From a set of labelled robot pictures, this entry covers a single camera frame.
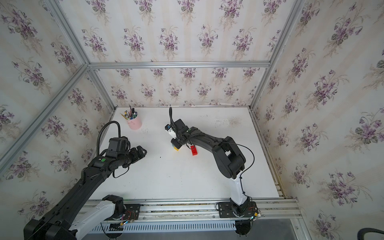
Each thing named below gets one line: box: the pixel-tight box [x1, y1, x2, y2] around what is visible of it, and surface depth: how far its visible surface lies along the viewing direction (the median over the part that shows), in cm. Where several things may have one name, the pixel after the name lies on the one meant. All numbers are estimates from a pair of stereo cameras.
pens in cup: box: [120, 103, 138, 120], surface depth 103 cm
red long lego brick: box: [190, 145, 198, 156], surface depth 97 cm
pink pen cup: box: [125, 113, 143, 130], surface depth 103 cm
